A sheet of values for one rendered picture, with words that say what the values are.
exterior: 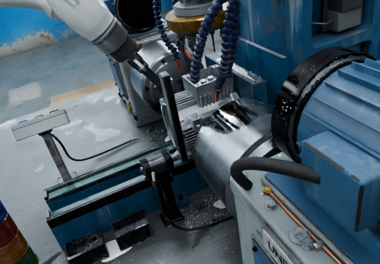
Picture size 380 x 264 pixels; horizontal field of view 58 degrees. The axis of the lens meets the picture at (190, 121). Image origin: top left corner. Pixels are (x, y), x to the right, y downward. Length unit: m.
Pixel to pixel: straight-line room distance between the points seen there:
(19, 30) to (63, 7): 5.67
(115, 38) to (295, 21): 0.45
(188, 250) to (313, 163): 0.62
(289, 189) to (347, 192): 0.18
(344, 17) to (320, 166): 0.68
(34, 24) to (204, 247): 5.86
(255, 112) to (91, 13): 0.45
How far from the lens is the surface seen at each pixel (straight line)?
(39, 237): 1.19
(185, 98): 0.99
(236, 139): 0.71
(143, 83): 1.18
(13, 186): 1.47
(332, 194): 0.41
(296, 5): 0.90
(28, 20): 6.51
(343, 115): 0.44
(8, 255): 0.73
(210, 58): 1.13
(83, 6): 0.88
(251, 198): 0.56
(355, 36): 1.06
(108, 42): 0.91
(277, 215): 0.54
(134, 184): 1.01
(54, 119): 1.20
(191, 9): 0.89
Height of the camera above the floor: 1.56
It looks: 31 degrees down
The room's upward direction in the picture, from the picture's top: 11 degrees counter-clockwise
